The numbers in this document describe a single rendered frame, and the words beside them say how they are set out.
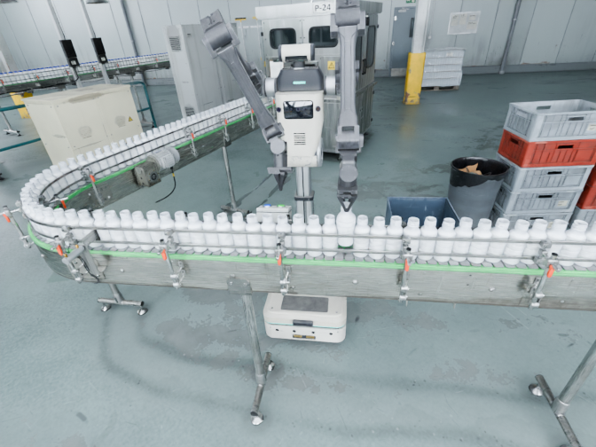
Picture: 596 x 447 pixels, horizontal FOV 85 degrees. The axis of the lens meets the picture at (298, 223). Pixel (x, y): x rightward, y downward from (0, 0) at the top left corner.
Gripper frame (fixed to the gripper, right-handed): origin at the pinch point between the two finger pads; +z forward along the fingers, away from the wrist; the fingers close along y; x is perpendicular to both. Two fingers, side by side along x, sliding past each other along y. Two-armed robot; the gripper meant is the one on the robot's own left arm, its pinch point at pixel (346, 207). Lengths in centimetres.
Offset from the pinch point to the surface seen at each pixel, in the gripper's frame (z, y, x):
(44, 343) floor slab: 121, 16, 202
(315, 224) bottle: 6.5, -2.2, 11.2
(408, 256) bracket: 12.5, -11.4, -21.2
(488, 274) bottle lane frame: 24, -6, -51
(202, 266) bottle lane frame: 26, -6, 58
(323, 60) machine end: -12, 370, 32
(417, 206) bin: 32, 59, -39
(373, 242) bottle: 13.0, -3.1, -10.3
